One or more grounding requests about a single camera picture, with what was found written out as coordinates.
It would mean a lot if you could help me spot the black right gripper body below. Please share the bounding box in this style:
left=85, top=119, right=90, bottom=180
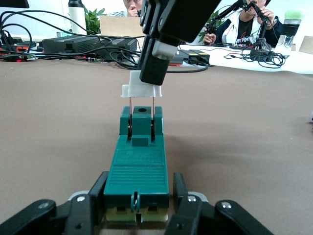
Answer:
left=158, top=0, right=221, bottom=46

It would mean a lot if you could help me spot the black monitor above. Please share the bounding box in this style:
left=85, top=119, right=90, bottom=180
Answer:
left=0, top=0, right=30, bottom=8

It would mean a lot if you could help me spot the black adapter yellow label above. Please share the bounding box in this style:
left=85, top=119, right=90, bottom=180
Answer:
left=187, top=48, right=211, bottom=66

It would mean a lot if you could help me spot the small black power supply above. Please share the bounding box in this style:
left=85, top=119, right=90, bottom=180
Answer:
left=107, top=38, right=138, bottom=52

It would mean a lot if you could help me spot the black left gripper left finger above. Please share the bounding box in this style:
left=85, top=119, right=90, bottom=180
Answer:
left=0, top=171, right=110, bottom=235

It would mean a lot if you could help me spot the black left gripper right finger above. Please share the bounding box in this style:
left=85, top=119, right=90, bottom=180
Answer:
left=165, top=172, right=274, bottom=235

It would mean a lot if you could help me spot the white water bottle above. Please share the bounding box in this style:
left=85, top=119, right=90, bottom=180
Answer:
left=67, top=0, right=87, bottom=35

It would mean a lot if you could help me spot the brown wooden board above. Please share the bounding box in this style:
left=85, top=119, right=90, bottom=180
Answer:
left=99, top=15, right=145, bottom=38

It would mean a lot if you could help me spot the black cable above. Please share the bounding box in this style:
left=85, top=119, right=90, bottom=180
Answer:
left=224, top=45, right=292, bottom=72
left=0, top=9, right=89, bottom=61
left=107, top=47, right=209, bottom=73

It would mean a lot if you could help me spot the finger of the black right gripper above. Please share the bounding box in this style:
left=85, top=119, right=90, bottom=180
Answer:
left=136, top=0, right=157, bottom=71
left=139, top=0, right=177, bottom=86

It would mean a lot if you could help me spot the brown cardboard sheet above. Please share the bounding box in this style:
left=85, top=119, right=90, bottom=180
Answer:
left=298, top=35, right=313, bottom=55

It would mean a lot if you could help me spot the green potted plant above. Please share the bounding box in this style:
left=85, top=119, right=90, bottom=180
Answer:
left=84, top=6, right=106, bottom=35

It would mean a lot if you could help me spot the operator right hand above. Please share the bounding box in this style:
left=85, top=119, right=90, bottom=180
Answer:
left=203, top=32, right=218, bottom=45

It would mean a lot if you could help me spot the person in dark jacket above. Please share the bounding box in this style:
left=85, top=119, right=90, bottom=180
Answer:
left=202, top=0, right=286, bottom=47

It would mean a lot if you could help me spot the green terminal block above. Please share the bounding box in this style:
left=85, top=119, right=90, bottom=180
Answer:
left=103, top=70, right=170, bottom=223

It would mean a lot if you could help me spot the black box red stripe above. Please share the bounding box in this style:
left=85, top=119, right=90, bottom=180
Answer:
left=168, top=54, right=184, bottom=67

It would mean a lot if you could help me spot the clear bottle green lid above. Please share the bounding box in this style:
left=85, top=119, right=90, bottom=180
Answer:
left=277, top=9, right=308, bottom=53

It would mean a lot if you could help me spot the person covering mouth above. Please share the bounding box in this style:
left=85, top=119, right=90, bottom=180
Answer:
left=107, top=0, right=145, bottom=18

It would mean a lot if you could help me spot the operator left hand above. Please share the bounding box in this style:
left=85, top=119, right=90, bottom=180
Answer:
left=256, top=8, right=276, bottom=24

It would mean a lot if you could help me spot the large black power supply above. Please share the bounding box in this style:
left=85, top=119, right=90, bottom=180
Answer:
left=42, top=35, right=101, bottom=54

